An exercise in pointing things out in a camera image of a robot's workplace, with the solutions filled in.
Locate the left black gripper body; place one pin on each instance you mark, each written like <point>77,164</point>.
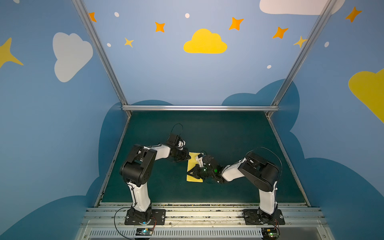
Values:
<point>183,154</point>

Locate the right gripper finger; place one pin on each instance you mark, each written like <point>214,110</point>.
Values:
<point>195,170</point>
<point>203,177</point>

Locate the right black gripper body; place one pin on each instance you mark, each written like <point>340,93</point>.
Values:
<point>202,168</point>

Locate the yellow square paper sheet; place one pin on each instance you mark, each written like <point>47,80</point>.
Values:
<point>191,164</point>

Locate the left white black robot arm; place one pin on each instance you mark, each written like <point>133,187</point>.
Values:
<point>136,171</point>

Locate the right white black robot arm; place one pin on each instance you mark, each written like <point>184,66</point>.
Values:
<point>263,174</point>

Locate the left green circuit board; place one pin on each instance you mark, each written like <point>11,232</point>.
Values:
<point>144,232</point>

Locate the green circuit board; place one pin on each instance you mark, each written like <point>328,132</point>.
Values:
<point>269,234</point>
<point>144,232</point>

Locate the right green circuit board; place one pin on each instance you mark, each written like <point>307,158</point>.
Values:
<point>269,234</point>

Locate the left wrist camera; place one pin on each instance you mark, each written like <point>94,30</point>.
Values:
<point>175,141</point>

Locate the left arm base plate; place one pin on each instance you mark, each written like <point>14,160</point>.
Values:
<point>150,217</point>

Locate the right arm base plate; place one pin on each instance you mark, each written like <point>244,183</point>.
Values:
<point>258,217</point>

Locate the rear aluminium frame crossbar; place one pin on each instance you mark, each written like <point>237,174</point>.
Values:
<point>200,108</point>

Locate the white slotted cable duct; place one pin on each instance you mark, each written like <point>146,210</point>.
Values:
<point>178,233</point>

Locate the front aluminium rail bed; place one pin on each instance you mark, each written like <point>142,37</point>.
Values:
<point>302,222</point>

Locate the left aluminium frame post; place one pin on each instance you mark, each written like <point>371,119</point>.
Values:
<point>96,41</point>

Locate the aluminium frame post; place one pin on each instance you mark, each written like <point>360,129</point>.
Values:
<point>96,41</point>
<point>304,52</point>

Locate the right aluminium frame post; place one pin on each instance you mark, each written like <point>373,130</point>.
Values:
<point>304,52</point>

